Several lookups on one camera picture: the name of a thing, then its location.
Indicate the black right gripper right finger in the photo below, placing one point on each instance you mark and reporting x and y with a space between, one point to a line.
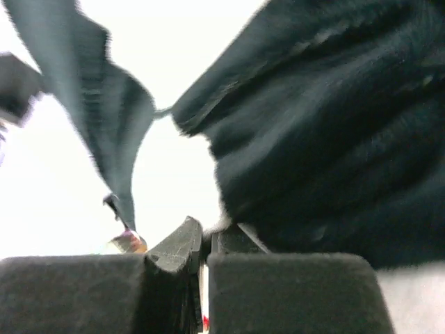
254 291

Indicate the black and white checkered pillowcase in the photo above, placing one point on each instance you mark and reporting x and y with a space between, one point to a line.
325 120

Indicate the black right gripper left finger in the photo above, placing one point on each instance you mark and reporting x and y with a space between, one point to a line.
155 292

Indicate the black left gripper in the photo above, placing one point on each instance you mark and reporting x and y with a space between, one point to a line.
20 83

